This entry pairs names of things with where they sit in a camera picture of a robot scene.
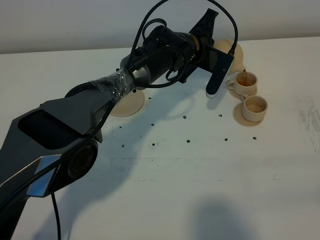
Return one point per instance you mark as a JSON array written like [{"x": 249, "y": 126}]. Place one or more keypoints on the beige ceramic teapot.
[{"x": 224, "y": 45}]

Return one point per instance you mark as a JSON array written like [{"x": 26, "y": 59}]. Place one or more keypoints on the beige teacup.
[
  {"x": 254, "y": 107},
  {"x": 243, "y": 83}
]

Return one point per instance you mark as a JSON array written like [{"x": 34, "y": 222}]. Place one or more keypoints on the beige near saucer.
[{"x": 238, "y": 117}]

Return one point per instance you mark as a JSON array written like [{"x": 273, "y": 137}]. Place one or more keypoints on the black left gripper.
[{"x": 201, "y": 35}]

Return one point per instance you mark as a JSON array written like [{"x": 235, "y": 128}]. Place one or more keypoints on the beige far teacup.
[{"x": 243, "y": 83}]

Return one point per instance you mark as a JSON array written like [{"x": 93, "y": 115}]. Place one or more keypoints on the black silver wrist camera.
[{"x": 218, "y": 64}]

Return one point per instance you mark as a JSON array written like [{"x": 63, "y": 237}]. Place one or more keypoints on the beige teapot saucer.
[{"x": 129, "y": 105}]

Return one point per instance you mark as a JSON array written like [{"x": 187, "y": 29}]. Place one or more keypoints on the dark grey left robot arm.
[{"x": 56, "y": 144}]

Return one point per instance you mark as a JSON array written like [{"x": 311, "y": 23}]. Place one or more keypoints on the beige far saucer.
[{"x": 233, "y": 93}]

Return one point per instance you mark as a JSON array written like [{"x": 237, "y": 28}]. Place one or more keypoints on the beige near teacup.
[{"x": 254, "y": 107}]

